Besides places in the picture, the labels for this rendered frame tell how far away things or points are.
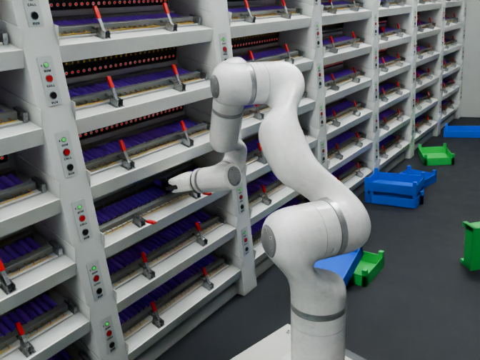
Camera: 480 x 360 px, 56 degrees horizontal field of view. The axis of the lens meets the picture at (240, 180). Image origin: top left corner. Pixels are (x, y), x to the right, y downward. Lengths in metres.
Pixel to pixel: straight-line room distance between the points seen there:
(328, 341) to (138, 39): 0.99
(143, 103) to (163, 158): 0.20
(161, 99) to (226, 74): 0.49
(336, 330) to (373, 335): 0.78
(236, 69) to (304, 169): 0.28
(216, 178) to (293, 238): 0.60
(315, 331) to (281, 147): 0.39
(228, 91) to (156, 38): 0.51
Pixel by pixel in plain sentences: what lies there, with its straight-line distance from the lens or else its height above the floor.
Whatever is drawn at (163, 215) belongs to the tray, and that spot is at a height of 0.52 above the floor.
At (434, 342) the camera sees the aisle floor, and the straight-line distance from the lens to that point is 1.80.
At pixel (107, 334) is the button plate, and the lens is 1.53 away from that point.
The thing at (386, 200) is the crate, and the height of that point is 0.03.
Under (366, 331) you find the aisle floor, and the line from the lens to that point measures 1.81.
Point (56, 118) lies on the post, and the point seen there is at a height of 0.92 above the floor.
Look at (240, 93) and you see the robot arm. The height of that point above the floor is 0.95.
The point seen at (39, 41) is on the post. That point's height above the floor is 1.11.
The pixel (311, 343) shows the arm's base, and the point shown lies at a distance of 1.03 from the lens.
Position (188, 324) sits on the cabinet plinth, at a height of 0.03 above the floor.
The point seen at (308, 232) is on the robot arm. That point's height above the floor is 0.72.
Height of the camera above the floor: 1.10
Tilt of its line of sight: 19 degrees down
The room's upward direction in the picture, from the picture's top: 6 degrees counter-clockwise
